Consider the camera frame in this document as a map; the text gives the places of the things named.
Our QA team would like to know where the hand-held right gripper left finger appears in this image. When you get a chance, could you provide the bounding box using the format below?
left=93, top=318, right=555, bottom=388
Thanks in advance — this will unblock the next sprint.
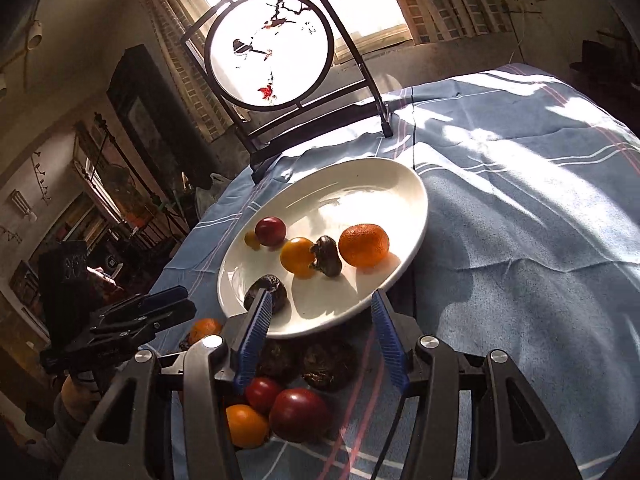
left=59, top=288, right=274, bottom=480

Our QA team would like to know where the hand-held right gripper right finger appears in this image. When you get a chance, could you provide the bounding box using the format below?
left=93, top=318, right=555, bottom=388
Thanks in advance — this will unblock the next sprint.
left=371, top=288, right=583, bottom=480

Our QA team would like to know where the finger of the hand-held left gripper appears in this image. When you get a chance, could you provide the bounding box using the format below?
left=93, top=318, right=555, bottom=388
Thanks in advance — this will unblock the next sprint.
left=90, top=301, right=197, bottom=347
left=100, top=285, right=189, bottom=320

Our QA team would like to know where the white oval plate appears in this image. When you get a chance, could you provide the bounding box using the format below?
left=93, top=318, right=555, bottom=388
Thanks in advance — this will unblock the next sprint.
left=216, top=156, right=430, bottom=338

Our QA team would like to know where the person's left forearm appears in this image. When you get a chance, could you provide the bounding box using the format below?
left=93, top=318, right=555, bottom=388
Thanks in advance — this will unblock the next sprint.
left=27, top=400, right=93, bottom=463

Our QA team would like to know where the person's left hand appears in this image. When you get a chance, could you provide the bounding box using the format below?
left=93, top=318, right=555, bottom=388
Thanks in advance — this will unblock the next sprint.
left=60, top=372, right=103, bottom=423

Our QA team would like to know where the orange mandarin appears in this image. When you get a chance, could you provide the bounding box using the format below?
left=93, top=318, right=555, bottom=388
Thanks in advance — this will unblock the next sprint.
left=338, top=223, right=390, bottom=268
left=190, top=318, right=223, bottom=346

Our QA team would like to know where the small red tomato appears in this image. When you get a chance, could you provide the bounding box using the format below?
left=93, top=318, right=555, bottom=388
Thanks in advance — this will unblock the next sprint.
left=245, top=376, right=283, bottom=415

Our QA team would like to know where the orange yellow tomato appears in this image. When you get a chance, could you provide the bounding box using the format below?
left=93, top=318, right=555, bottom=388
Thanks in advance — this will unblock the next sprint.
left=225, top=404, right=271, bottom=449

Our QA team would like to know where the large dark red tomato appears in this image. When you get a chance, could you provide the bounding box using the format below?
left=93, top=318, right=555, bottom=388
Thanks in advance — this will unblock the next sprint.
left=269, top=388, right=332, bottom=443

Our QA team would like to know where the white plastic bag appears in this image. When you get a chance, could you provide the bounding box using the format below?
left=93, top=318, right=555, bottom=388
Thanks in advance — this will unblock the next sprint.
left=195, top=172, right=232, bottom=212

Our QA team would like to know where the blue striped tablecloth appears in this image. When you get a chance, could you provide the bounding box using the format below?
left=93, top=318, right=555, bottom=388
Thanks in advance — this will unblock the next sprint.
left=145, top=62, right=640, bottom=480

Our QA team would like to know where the window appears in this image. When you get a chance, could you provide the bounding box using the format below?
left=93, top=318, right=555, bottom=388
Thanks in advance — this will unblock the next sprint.
left=170, top=0, right=416, bottom=63

